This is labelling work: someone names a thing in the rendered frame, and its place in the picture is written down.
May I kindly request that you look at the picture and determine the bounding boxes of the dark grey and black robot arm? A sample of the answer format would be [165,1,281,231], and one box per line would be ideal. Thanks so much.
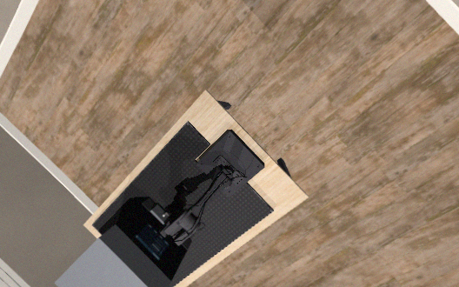
[158,155,244,246]

